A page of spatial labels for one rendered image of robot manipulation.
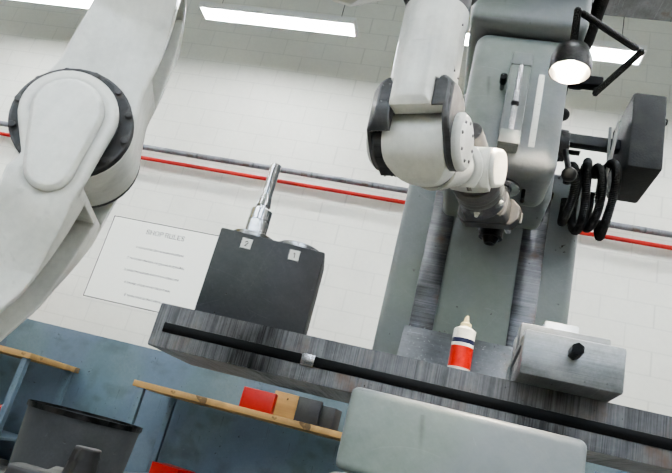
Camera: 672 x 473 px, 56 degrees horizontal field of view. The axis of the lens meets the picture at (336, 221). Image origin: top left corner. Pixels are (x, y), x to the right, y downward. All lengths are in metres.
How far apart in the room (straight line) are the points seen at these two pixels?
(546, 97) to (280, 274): 0.64
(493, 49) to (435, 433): 0.81
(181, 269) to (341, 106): 2.27
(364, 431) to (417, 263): 0.78
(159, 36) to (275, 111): 5.71
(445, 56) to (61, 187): 0.50
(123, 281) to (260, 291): 5.10
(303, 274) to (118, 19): 0.61
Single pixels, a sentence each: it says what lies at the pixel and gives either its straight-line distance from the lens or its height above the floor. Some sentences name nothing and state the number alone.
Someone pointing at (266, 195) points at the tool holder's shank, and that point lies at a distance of 1.37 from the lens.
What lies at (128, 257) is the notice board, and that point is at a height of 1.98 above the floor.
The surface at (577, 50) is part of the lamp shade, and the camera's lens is 1.20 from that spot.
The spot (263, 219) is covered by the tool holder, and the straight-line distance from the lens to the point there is 1.34.
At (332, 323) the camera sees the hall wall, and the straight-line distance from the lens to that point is 5.61.
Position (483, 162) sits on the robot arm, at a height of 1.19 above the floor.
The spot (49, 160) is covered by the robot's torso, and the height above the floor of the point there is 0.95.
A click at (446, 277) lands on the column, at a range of 1.65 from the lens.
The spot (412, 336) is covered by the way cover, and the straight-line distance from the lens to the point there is 1.59.
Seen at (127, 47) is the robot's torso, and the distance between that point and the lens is 0.89.
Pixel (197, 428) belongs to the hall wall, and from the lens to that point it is 5.74.
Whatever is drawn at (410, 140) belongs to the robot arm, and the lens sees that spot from 0.83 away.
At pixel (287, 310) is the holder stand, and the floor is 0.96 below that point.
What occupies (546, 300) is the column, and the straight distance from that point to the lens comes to 1.66.
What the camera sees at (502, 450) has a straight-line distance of 0.96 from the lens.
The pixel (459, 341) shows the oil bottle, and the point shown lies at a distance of 1.16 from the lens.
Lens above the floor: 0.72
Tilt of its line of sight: 20 degrees up
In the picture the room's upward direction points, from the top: 15 degrees clockwise
